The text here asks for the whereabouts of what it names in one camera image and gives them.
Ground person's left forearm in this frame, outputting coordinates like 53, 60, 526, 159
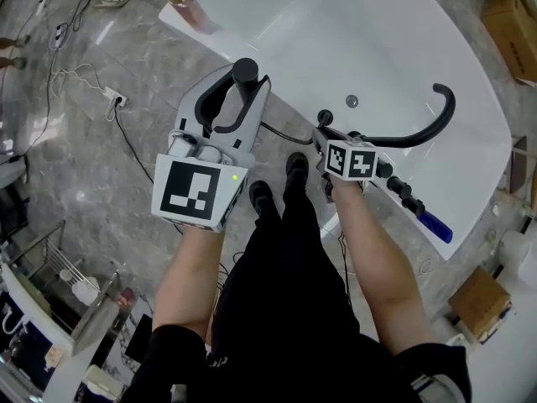
152, 220, 227, 344

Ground white bathtub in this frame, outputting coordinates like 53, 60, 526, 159
158, 0, 514, 262

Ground small cardboard box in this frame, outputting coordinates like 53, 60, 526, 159
447, 266, 514, 346

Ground black shower hose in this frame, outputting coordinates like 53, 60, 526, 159
259, 120, 315, 145

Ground person's right black shoe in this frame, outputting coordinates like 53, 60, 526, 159
284, 152, 310, 189

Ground black power cable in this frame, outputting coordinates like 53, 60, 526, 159
112, 107, 155, 183

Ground person's black shoe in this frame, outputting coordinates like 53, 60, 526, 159
248, 180, 279, 222
284, 152, 310, 189

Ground dark grey cylindrical bar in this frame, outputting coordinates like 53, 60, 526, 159
232, 57, 260, 101

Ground white sink stand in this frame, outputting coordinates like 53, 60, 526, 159
0, 220, 135, 403

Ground thin black cable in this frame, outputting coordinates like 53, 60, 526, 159
213, 249, 247, 306
337, 231, 358, 306

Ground black curved faucet spout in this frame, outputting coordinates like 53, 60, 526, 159
362, 82, 457, 149

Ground large cardboard box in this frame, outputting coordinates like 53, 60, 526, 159
481, 0, 537, 86

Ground person's black shirt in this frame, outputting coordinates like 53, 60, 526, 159
129, 323, 469, 403

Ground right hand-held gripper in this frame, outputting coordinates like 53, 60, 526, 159
312, 127, 378, 203

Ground person's left black shoe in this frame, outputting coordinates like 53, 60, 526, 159
248, 180, 279, 222

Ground white plastic jug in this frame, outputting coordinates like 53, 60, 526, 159
70, 277, 102, 306

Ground person's black trousers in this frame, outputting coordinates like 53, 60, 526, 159
211, 178, 366, 352

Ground person's right forearm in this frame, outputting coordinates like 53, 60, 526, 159
330, 178, 438, 357

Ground small wooden stool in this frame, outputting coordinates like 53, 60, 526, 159
508, 134, 537, 210

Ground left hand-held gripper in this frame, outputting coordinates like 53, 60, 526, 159
150, 64, 273, 233

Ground white power cable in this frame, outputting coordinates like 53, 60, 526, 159
50, 62, 117, 122

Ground amber liquid pump bottle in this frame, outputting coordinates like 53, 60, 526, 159
157, 0, 216, 34

